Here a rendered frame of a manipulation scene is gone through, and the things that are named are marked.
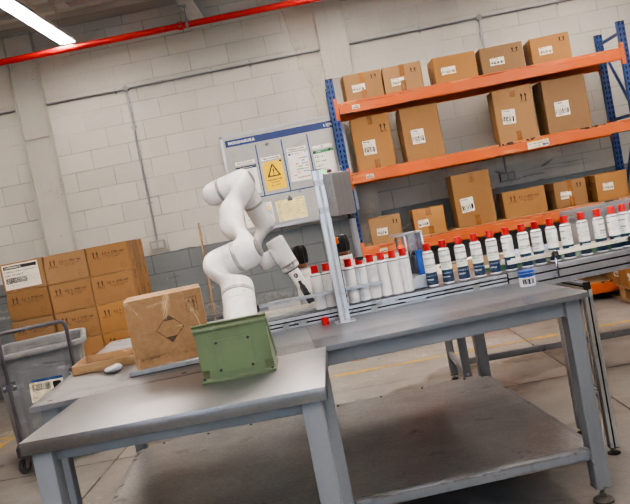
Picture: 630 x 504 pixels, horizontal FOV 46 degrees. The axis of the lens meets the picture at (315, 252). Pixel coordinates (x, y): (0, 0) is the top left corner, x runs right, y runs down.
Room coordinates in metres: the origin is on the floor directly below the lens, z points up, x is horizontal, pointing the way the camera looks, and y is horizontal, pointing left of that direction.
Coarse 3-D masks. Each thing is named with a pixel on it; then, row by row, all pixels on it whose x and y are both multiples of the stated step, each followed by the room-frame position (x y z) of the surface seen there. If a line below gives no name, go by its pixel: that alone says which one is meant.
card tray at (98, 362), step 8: (112, 352) 3.40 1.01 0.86; (120, 352) 3.40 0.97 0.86; (128, 352) 3.41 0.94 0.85; (80, 360) 3.29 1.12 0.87; (88, 360) 3.39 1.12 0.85; (96, 360) 3.40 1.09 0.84; (104, 360) 3.15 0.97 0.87; (112, 360) 3.15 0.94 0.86; (120, 360) 3.15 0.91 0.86; (128, 360) 3.15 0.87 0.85; (72, 368) 3.14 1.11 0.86; (80, 368) 3.14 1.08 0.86; (88, 368) 3.14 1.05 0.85; (96, 368) 3.14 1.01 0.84; (104, 368) 3.15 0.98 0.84
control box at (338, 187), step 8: (328, 176) 3.18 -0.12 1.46; (336, 176) 3.21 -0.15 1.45; (344, 176) 3.27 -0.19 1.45; (328, 184) 3.18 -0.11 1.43; (336, 184) 3.20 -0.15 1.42; (344, 184) 3.26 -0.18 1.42; (328, 192) 3.19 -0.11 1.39; (336, 192) 3.18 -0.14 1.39; (344, 192) 3.25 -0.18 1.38; (352, 192) 3.31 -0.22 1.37; (328, 200) 3.19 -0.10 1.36; (336, 200) 3.17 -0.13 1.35; (344, 200) 3.23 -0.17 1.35; (352, 200) 3.30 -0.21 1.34; (336, 208) 3.17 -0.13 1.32; (344, 208) 3.22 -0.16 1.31; (352, 208) 3.29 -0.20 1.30
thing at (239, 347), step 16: (224, 320) 2.43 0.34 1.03; (240, 320) 2.43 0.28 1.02; (256, 320) 2.42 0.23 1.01; (208, 336) 2.43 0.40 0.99; (224, 336) 2.43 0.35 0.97; (240, 336) 2.42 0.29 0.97; (256, 336) 2.43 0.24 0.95; (272, 336) 2.54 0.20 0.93; (208, 352) 2.43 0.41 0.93; (224, 352) 2.42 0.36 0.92; (240, 352) 2.42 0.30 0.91; (256, 352) 2.43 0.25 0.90; (272, 352) 2.47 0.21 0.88; (208, 368) 2.43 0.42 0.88; (224, 368) 2.42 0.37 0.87; (240, 368) 2.42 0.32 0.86; (256, 368) 2.43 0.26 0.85; (272, 368) 2.43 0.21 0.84
